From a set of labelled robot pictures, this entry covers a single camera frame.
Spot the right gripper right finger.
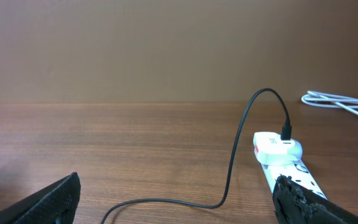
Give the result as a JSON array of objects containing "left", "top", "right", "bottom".
[{"left": 272, "top": 175, "right": 358, "bottom": 224}]

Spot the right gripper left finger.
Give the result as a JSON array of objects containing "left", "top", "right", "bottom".
[{"left": 0, "top": 172, "right": 81, "bottom": 224}]

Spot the black USB charging cable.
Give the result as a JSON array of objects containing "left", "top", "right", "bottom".
[{"left": 100, "top": 88, "right": 293, "bottom": 224}]

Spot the white USB charger adapter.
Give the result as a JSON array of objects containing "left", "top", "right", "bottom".
[{"left": 253, "top": 132, "right": 303, "bottom": 166}]

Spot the white power strip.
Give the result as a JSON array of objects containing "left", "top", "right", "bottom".
[{"left": 261, "top": 161, "right": 327, "bottom": 199}]

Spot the white power strip cord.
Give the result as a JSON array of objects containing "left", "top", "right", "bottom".
[{"left": 301, "top": 90, "right": 358, "bottom": 126}]

